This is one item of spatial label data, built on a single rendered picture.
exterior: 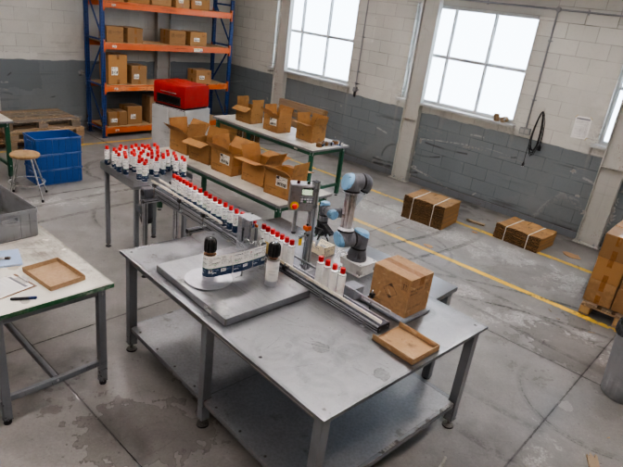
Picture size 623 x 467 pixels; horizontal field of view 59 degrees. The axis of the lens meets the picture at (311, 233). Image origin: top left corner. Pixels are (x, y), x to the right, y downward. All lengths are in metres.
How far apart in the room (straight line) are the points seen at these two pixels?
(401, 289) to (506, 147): 5.58
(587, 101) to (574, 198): 1.33
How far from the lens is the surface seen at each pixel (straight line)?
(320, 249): 4.21
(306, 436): 3.50
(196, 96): 9.05
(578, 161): 8.47
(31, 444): 3.86
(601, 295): 6.31
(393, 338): 3.35
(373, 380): 2.99
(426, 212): 7.69
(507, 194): 8.88
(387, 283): 3.55
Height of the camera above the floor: 2.60
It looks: 23 degrees down
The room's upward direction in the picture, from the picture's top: 8 degrees clockwise
